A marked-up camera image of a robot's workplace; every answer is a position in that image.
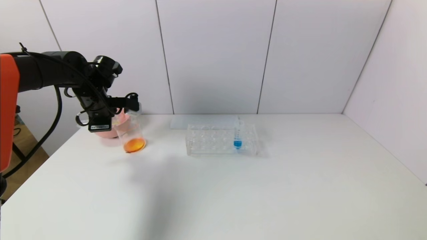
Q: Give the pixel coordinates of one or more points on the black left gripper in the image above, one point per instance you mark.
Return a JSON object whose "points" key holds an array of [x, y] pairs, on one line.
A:
{"points": [[99, 126]]}

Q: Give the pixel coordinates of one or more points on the test tube with yellow pigment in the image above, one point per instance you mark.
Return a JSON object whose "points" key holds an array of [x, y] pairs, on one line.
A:
{"points": [[117, 122]]}

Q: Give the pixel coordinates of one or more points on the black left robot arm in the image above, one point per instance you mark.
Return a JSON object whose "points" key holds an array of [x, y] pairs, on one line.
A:
{"points": [[43, 70]]}

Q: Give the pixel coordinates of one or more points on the clear glass beaker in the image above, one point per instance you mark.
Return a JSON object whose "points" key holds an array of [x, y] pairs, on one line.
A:
{"points": [[133, 141]]}

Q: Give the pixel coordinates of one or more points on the clear acrylic test tube rack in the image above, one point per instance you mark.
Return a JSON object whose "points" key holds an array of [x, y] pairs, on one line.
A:
{"points": [[206, 143]]}

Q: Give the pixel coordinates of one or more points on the test tube with blue pigment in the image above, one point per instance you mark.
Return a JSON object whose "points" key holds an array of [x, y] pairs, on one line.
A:
{"points": [[237, 143]]}

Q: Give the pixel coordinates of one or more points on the pink plastic bowl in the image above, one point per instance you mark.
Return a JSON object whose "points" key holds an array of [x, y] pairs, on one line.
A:
{"points": [[106, 134]]}

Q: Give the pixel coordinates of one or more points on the flat white sheet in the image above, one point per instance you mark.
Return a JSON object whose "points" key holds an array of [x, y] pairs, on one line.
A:
{"points": [[181, 122]]}

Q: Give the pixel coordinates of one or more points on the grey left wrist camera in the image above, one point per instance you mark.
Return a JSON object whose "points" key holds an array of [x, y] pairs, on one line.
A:
{"points": [[134, 108]]}

